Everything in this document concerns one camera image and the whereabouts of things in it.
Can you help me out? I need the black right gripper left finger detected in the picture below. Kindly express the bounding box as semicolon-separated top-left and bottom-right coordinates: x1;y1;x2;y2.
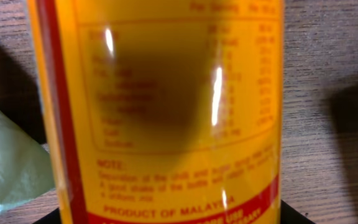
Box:
33;208;62;224

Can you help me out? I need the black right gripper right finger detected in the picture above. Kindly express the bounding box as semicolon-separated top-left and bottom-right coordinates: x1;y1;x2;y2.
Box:
280;200;315;224

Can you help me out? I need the mint green tissue packet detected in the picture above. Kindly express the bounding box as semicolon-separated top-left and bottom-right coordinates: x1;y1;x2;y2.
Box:
0;111;55;214

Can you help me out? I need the red chili sauce bottle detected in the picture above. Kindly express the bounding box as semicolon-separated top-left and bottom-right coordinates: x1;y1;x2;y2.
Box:
27;0;284;224

